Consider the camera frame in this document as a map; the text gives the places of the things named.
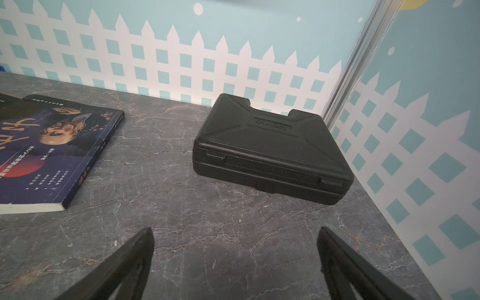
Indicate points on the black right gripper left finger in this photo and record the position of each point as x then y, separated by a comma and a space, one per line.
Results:
125, 272

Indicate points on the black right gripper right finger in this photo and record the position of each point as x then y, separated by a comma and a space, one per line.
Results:
349, 276

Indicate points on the brown book with lamp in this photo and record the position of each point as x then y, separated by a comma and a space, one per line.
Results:
7, 100

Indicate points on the purple book with face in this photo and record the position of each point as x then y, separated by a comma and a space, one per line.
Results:
48, 147

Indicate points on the black plastic tool case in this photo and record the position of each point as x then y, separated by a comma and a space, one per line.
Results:
293, 155

